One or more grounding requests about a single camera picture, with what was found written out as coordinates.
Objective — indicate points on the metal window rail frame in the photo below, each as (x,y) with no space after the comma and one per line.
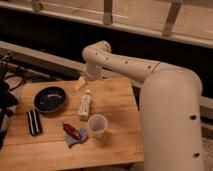
(185,21)

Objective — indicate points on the clear plastic cup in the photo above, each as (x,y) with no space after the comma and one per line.
(97,125)

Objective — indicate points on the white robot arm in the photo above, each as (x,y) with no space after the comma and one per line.
(169,107)

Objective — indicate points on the black equipment with cables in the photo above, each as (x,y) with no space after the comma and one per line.
(7,100)

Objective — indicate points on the wooden table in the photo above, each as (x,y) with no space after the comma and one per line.
(121,143)

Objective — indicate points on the dark blue round bowl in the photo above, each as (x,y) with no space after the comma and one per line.
(50,99)

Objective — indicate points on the white lying bottle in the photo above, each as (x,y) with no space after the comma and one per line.
(84,108)

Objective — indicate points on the blue folded cloth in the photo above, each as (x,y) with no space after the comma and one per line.
(71,141)

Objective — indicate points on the tan wedge gripper tip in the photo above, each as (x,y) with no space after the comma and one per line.
(80,83)

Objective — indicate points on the black white striped block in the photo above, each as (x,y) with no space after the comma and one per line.
(34,123)

